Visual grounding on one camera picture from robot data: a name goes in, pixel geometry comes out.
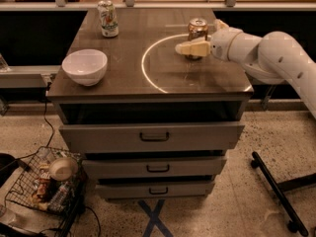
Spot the black power cable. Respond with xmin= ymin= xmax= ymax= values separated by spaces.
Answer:
xmin=13 ymin=82 xmax=56 ymax=163

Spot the black wheeled stand base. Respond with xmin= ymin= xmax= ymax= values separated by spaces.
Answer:
xmin=251 ymin=151 xmax=316 ymax=237

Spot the grey drawer cabinet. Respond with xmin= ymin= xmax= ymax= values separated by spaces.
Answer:
xmin=47 ymin=9 xmax=253 ymax=186

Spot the green white soda can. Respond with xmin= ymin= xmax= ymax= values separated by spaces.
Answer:
xmin=98 ymin=0 xmax=119 ymax=38

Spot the white bowl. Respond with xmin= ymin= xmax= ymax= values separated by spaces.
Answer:
xmin=61 ymin=49 xmax=108 ymax=86

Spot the top grey drawer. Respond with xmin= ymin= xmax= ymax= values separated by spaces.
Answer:
xmin=59 ymin=121 xmax=244 ymax=154

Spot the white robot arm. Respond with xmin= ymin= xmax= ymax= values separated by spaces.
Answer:
xmin=175 ymin=20 xmax=316 ymax=118

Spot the orange soda can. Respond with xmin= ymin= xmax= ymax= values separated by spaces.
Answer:
xmin=186 ymin=18 xmax=208 ymax=60

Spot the grey drawer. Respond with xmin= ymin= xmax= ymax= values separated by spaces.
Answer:
xmin=82 ymin=156 xmax=227 ymax=180
xmin=59 ymin=121 xmax=244 ymax=154
xmin=96 ymin=181 xmax=215 ymax=199

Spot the bottom grey drawer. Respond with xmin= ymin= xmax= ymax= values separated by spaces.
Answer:
xmin=96 ymin=181 xmax=215 ymax=199

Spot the middle grey drawer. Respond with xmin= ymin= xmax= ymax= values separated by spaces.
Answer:
xmin=82 ymin=156 xmax=227 ymax=180

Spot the black wire basket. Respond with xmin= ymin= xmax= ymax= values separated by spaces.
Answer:
xmin=5 ymin=147 xmax=86 ymax=237

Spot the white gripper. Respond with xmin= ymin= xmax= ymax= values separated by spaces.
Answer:
xmin=175 ymin=19 xmax=243 ymax=62

